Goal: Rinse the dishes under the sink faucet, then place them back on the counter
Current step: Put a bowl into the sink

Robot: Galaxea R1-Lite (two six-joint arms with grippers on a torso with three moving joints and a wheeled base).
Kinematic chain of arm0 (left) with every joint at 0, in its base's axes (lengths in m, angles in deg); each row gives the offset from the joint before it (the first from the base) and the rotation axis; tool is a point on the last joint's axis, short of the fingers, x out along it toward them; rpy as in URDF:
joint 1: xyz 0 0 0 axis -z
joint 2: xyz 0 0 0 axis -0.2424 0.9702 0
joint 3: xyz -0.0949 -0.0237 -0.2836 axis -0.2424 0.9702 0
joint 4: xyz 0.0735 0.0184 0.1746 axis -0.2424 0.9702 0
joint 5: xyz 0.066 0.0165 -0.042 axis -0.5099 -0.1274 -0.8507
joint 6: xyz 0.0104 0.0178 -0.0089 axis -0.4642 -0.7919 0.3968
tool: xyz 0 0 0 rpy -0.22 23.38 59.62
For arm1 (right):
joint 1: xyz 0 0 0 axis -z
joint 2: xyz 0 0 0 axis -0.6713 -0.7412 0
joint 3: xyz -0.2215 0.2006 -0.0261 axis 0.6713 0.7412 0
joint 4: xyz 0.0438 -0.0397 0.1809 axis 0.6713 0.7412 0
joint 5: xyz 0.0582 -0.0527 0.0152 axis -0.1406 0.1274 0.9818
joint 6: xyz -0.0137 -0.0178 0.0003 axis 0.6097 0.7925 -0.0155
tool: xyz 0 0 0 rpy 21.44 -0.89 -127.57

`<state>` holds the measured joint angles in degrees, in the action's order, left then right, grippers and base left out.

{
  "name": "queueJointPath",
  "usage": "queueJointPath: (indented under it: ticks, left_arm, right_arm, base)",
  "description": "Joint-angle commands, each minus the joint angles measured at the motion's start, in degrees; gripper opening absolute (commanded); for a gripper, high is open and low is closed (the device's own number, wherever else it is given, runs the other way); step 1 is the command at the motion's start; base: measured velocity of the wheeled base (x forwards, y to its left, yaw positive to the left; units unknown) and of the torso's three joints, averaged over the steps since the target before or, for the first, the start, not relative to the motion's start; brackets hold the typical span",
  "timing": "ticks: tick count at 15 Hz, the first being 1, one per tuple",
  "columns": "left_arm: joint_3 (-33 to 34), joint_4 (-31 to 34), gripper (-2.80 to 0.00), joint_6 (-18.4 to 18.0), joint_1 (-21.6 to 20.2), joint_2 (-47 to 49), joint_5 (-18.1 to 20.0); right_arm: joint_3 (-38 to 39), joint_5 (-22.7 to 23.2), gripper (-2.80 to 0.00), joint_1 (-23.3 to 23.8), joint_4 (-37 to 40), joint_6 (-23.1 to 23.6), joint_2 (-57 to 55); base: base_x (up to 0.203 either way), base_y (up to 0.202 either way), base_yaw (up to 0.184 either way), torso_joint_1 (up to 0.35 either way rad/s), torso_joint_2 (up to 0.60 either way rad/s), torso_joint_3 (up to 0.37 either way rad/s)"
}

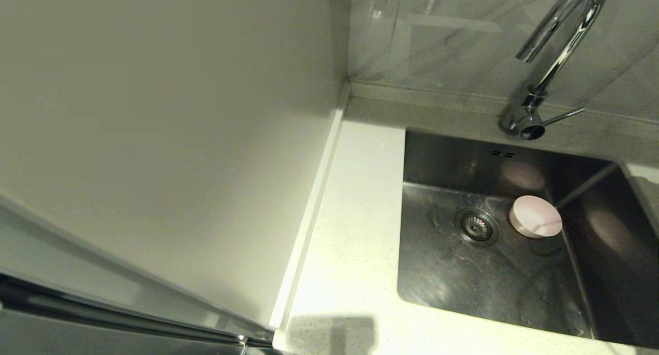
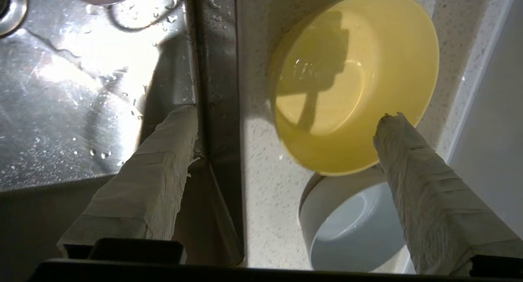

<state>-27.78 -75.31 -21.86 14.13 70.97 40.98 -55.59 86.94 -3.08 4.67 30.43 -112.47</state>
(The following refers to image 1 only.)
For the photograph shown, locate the stainless steel appliance door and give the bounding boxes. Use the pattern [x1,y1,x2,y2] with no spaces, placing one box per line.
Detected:
[0,190,273,355]

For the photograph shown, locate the chrome gooseneck faucet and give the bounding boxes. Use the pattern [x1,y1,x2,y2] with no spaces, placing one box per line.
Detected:
[499,0,611,141]

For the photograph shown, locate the white trim strip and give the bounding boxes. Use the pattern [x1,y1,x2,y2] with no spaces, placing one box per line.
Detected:
[270,85,351,329]

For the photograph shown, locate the metal appliance door handle bar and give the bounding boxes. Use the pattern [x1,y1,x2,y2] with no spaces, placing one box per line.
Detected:
[0,279,273,348]

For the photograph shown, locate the stainless steel sink basin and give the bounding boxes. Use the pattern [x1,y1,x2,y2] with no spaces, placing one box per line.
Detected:
[396,129,659,348]

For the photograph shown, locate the pink bowl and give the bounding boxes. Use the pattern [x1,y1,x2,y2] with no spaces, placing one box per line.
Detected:
[509,194,563,239]

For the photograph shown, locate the white tall cabinet side panel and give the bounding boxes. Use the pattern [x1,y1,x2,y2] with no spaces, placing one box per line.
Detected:
[0,0,351,330]

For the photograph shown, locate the metal sink drain strainer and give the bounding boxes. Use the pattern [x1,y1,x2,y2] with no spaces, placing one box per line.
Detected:
[454,208,500,247]

